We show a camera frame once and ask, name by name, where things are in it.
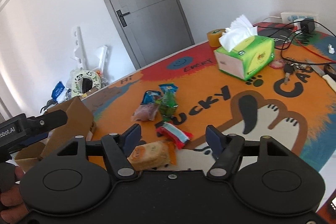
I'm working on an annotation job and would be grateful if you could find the pink snack pack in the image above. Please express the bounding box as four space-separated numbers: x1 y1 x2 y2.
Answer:
131 103 159 121

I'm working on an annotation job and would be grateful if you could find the red blue striped packet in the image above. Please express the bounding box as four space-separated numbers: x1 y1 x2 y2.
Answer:
156 122 193 149

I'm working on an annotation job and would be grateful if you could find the blue snack packet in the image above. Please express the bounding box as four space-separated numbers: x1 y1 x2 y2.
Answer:
141 90 162 105

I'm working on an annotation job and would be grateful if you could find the dark green snack packet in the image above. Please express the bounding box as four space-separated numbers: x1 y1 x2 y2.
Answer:
159 91 178 119

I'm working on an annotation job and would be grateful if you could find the blue green candy packet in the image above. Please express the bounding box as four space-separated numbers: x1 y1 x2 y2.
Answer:
159 83 178 95

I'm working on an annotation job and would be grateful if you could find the person left hand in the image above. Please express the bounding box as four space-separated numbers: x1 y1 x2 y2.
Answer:
1 162 28 223

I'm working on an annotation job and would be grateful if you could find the brown cardboard box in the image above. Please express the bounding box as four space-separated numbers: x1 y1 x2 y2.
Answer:
15 97 96 172

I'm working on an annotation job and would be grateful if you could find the blue plastic bag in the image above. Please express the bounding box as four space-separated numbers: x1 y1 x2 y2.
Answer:
51 81 66 101

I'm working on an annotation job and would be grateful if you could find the panda toilet seat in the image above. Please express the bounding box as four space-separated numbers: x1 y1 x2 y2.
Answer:
71 69 101 97

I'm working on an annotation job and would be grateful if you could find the colourful cartoon table mat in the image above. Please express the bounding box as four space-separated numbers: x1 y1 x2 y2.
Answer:
81 21 336 173

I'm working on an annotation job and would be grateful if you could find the tall white foam board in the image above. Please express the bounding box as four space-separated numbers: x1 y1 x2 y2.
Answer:
72 26 87 70

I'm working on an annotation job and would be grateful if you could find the green tissue box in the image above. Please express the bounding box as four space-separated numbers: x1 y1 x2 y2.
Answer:
214 15 275 80

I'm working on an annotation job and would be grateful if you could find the key bunch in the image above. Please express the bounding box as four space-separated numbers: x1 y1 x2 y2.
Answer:
269 59 313 84

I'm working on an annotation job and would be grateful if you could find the yellow tape roll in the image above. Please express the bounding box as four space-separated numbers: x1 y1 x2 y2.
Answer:
207 28 226 48

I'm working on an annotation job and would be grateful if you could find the white power strip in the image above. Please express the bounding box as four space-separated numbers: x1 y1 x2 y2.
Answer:
280 11 319 24

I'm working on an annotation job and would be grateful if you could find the black power adapter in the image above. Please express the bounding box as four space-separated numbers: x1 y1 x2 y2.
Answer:
300 18 315 34

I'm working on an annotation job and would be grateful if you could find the grey door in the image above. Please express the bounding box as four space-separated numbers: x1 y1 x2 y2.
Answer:
104 0 194 69

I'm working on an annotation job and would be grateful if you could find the white handled knife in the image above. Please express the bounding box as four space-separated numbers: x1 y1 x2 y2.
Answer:
306 59 336 92

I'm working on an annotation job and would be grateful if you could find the black cable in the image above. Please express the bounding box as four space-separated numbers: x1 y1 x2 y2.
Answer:
256 18 336 64

